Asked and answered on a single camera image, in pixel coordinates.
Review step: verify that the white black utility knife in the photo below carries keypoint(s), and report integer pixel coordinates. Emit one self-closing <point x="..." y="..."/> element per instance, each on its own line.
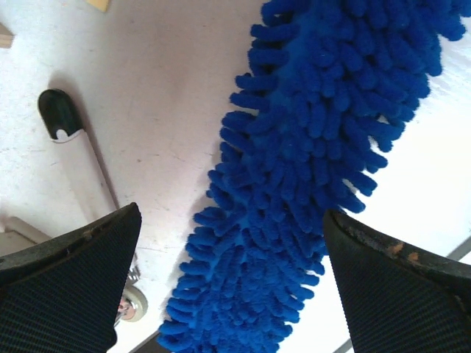
<point x="76" y="154"/>

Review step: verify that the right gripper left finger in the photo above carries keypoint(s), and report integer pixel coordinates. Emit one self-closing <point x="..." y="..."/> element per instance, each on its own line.
<point x="62" y="295"/>

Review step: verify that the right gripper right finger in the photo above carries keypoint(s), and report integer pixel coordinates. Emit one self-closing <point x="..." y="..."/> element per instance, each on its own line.
<point x="397" y="297"/>

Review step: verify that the light wooden bookshelf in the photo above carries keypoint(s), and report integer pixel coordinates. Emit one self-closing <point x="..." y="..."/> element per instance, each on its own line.
<point x="6" y="37"/>

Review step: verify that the yellow sticky note pad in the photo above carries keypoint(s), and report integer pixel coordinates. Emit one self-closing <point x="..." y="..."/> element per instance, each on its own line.
<point x="101" y="5"/>

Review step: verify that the blue microfiber duster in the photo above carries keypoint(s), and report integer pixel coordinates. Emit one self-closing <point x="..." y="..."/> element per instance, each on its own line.
<point x="331" y="86"/>

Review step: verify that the white black stapler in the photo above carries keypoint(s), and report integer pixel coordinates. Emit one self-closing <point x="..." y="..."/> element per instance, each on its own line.
<point x="18" y="235"/>

